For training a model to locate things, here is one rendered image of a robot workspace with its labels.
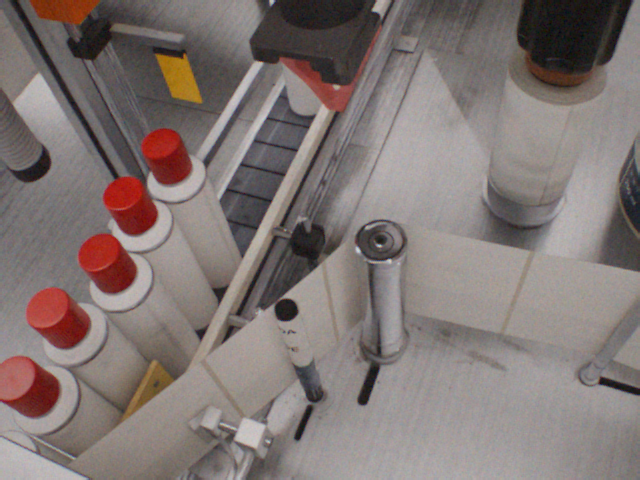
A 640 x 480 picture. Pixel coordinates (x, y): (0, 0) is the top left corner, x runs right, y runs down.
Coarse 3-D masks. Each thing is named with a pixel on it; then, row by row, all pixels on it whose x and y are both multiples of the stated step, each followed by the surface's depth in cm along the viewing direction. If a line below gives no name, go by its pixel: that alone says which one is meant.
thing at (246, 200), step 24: (264, 120) 76; (288, 120) 76; (312, 120) 76; (264, 144) 74; (288, 144) 74; (240, 168) 73; (264, 168) 72; (288, 168) 72; (240, 192) 71; (264, 192) 70; (240, 216) 69; (264, 216) 69; (288, 216) 71; (240, 240) 67; (264, 264) 67; (240, 312) 65
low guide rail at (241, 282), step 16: (384, 0) 81; (320, 112) 71; (320, 128) 70; (304, 144) 69; (304, 160) 68; (288, 176) 67; (288, 192) 66; (272, 208) 65; (272, 224) 64; (256, 240) 63; (256, 256) 62; (240, 272) 61; (240, 288) 60; (224, 304) 59; (224, 320) 59; (208, 336) 58; (208, 352) 57
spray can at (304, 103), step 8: (272, 0) 63; (288, 72) 70; (288, 80) 72; (296, 80) 71; (288, 88) 73; (296, 88) 72; (304, 88) 72; (288, 96) 75; (296, 96) 73; (304, 96) 73; (312, 96) 73; (296, 104) 74; (304, 104) 74; (312, 104) 74; (320, 104) 74; (296, 112) 76; (304, 112) 75; (312, 112) 75
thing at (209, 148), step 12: (252, 72) 69; (240, 84) 68; (252, 84) 69; (240, 96) 67; (228, 108) 67; (240, 108) 68; (228, 120) 66; (216, 132) 65; (228, 132) 66; (204, 144) 64; (216, 144) 65; (204, 156) 63
